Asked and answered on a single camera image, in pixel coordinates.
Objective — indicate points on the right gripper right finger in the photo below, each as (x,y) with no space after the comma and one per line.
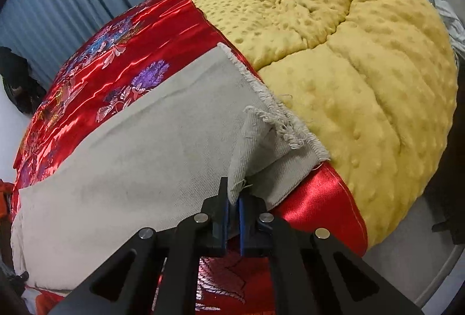
(314,273)

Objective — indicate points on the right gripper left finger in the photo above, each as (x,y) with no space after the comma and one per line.
(155,272)

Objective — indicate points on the beige pants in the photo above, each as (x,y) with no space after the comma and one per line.
(153,165)

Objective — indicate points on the orange clothes pile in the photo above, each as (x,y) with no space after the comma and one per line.
(5,194)

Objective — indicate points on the yellow dotted blanket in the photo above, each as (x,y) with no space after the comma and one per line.
(374,80)

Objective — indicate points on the black hanging clothes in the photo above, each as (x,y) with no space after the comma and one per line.
(21,88)

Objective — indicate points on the red satin floral bedspread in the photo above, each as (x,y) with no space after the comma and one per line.
(130,56)

